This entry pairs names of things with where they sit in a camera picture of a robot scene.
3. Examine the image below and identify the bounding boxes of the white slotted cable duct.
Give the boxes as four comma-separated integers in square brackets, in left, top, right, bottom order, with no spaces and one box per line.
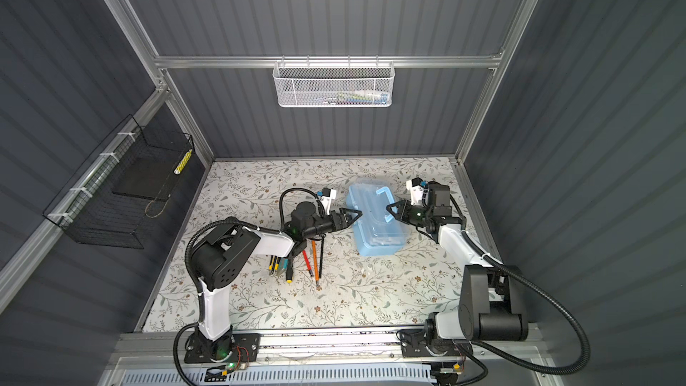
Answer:
[120,363,438,386]

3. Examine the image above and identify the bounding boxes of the white wire mesh basket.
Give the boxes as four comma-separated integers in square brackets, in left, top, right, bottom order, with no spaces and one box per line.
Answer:
[273,64,396,108]

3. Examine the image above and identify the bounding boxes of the light blue plastic tool box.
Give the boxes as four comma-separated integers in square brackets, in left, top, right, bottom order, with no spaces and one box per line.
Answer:
[346,180,407,257]

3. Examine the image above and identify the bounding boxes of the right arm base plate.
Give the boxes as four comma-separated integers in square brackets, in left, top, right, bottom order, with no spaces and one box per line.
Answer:
[395,328,473,359]

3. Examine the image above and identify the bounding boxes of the black hex key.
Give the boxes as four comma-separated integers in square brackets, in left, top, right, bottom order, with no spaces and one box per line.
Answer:
[318,236,325,279]

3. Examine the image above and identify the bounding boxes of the floral table mat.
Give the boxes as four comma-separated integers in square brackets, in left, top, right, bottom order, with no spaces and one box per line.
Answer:
[141,156,518,333]

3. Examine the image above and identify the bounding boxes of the yellow marker in black basket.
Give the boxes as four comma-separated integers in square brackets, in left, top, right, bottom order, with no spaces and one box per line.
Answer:
[173,148,193,175]

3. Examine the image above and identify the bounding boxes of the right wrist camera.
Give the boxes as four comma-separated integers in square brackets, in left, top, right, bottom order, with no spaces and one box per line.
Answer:
[407,177,427,206]

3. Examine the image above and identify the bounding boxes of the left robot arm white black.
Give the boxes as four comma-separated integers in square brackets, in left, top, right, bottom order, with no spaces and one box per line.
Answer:
[184,187,363,360]

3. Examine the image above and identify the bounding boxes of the yellow black utility knife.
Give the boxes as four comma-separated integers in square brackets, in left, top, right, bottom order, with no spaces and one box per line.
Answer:
[269,256,282,275]

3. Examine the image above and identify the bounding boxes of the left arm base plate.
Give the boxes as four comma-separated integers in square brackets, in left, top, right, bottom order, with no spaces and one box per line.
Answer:
[183,332,262,364]

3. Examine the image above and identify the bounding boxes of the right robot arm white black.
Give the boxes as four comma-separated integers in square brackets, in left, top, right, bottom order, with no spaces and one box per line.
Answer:
[386,178,591,375]

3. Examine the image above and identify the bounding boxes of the black yellow tip screwdriver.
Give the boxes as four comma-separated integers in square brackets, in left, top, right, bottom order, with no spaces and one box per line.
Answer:
[285,257,294,283]

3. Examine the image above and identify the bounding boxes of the black wire mesh basket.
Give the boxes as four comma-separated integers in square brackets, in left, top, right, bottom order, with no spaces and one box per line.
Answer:
[43,117,195,249]

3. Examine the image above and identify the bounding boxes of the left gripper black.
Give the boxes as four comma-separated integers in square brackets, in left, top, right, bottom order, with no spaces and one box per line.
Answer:
[303,209,362,242]

